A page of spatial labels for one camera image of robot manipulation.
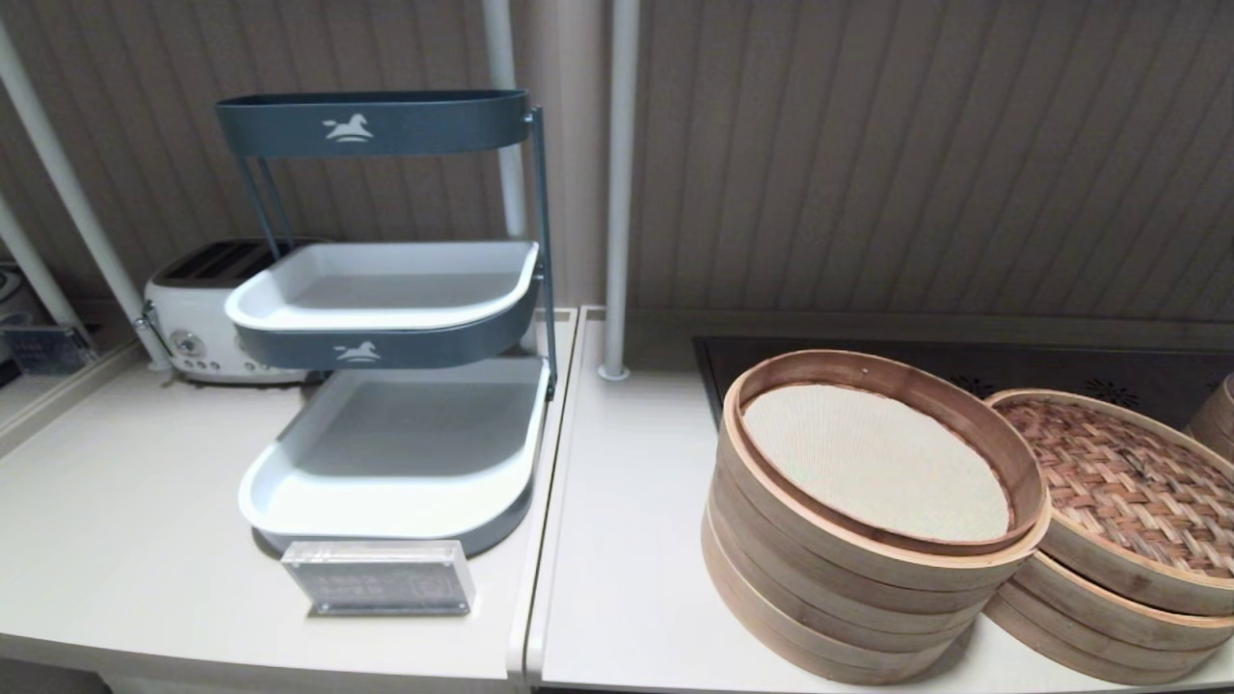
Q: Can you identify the teal metal rack frame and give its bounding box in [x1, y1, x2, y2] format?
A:
[236, 104, 560, 402]

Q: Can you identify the small dark acrylic sign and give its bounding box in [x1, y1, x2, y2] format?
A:
[0, 323, 97, 377]

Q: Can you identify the white upright support pole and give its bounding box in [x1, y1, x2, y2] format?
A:
[596, 0, 643, 382]
[480, 0, 531, 242]

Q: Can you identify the woven bamboo steamer lid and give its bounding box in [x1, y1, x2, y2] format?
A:
[988, 387, 1234, 618]

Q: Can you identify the black induction cooktop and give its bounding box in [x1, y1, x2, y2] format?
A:
[694, 333, 1234, 430]

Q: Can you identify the short bamboo steamer with lid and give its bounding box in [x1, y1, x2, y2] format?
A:
[1007, 549, 1234, 656]

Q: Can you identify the white retro toaster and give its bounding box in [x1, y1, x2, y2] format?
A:
[140, 237, 324, 387]

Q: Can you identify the bamboo steamer basket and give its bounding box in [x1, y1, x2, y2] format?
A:
[709, 472, 1004, 656]
[702, 520, 975, 688]
[721, 347, 1054, 618]
[985, 593, 1234, 688]

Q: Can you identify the white slanted support pole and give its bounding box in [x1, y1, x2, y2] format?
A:
[0, 19, 173, 372]
[0, 198, 83, 334]

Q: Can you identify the cream steamer liner cloth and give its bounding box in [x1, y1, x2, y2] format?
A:
[742, 383, 1013, 544]

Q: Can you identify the teal and white rack tray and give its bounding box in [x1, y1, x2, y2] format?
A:
[224, 239, 541, 372]
[215, 91, 531, 159]

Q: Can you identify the clear acrylic warning sign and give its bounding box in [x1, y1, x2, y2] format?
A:
[282, 540, 475, 618]

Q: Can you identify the bamboo steamer stack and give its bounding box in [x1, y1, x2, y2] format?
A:
[1186, 374, 1234, 464]

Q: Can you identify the grey square plastic tray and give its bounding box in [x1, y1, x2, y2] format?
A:
[237, 357, 552, 560]

